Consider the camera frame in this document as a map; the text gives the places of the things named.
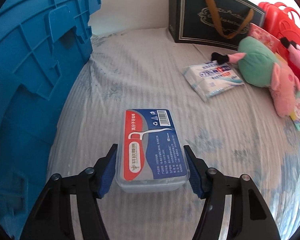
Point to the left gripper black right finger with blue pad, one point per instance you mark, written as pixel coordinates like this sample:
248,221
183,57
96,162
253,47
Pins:
236,199

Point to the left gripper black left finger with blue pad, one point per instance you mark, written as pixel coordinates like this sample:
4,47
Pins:
68,206

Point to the blue red floss box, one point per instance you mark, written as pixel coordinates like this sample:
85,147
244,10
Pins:
150,157

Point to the patterned bed sheet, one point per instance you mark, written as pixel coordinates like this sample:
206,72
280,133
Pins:
236,132

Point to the white wet wipes pack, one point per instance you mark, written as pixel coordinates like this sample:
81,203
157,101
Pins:
210,79

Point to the teal dress pig plush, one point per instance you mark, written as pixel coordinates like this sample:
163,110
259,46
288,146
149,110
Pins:
260,67

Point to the red dress pig plush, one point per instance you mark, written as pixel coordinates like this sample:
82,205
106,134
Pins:
293,49

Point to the blue plastic crate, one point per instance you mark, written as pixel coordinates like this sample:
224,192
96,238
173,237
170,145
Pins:
44,45

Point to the pink floral tissue box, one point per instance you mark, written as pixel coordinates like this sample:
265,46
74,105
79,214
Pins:
264,37

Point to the red plastic suitcase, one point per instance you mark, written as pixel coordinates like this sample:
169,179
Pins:
279,24

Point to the black gift bag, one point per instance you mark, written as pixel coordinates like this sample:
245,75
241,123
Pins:
218,23

